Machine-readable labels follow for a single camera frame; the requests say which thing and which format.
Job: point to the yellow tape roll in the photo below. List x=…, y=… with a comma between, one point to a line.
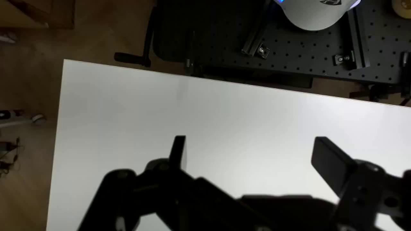
x=402, y=8

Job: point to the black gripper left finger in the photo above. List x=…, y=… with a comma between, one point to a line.
x=177, y=153

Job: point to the black perforated mounting board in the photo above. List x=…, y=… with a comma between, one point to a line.
x=369, y=44

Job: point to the black office chair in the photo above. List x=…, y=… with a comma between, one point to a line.
x=193, y=33

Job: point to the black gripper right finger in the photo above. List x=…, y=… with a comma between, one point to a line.
x=333, y=165

